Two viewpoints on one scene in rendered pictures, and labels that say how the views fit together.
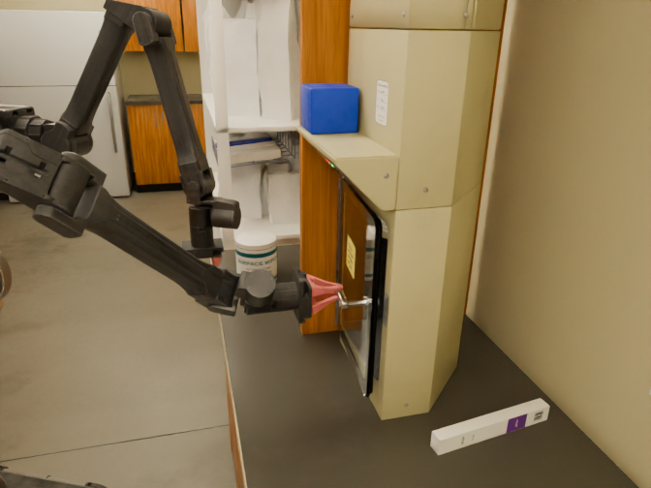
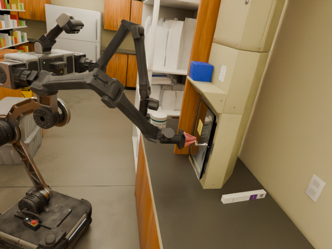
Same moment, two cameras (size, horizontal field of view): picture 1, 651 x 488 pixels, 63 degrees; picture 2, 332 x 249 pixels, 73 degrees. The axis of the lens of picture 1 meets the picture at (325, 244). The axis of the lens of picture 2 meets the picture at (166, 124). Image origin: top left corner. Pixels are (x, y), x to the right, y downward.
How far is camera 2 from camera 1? 0.20 m
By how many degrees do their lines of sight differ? 2
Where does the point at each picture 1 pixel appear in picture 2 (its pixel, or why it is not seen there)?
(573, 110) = (292, 84)
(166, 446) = (109, 190)
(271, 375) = (163, 167)
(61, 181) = (112, 88)
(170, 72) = (141, 49)
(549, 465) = (264, 213)
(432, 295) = (229, 145)
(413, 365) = (218, 170)
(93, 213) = (119, 101)
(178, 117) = (142, 66)
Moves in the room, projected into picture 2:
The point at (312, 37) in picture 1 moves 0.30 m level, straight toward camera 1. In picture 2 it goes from (197, 43) to (202, 48)
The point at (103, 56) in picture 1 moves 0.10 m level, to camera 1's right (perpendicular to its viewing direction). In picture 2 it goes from (117, 40) to (133, 42)
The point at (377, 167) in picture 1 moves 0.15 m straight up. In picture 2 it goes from (218, 97) to (226, 65)
